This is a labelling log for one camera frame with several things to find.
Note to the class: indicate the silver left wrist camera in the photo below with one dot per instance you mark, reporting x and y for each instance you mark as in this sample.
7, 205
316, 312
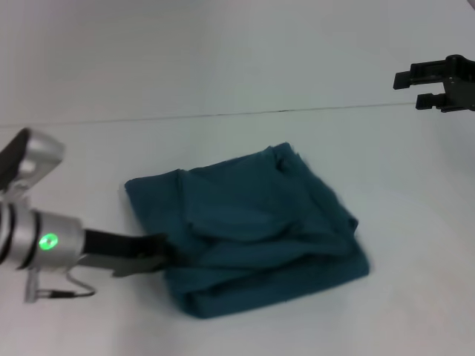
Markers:
26, 155

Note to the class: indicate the teal t-shirt with FREE print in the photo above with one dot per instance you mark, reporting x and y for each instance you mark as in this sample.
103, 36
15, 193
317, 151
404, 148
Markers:
252, 230

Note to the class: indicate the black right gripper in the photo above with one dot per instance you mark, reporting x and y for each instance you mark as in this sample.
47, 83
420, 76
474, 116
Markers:
460, 83

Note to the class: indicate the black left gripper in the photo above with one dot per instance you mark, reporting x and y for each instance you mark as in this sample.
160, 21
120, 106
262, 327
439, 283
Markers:
122, 252

